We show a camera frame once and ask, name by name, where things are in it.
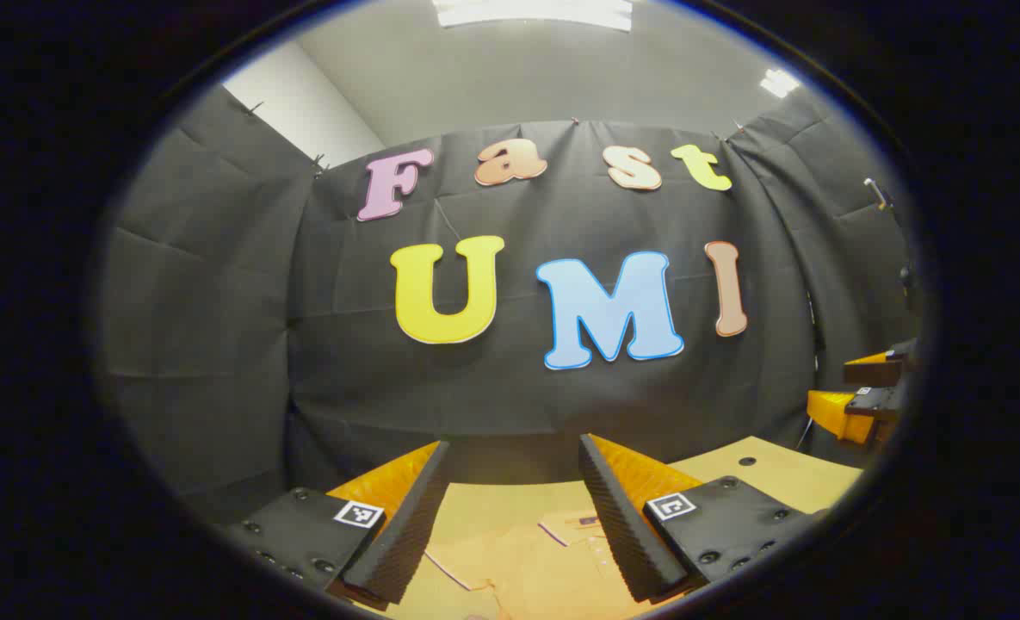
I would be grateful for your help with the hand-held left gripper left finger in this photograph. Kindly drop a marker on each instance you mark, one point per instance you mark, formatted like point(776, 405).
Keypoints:
point(406, 534)

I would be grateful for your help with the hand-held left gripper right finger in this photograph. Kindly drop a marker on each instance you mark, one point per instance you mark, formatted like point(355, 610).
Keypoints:
point(617, 534)

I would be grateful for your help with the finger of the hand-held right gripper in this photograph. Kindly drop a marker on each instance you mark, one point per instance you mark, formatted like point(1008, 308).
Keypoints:
point(875, 370)
point(845, 415)

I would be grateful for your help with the orange T-shirt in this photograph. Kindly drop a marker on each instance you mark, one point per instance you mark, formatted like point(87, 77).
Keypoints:
point(527, 577)

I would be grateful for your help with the black backdrop cloth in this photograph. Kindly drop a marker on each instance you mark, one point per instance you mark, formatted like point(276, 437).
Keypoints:
point(346, 370)

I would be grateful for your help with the small ceiling light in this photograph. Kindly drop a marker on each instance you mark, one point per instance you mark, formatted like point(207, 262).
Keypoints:
point(778, 83)

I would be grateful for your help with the large ceiling light panel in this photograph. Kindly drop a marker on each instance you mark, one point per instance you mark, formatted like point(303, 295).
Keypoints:
point(535, 12)

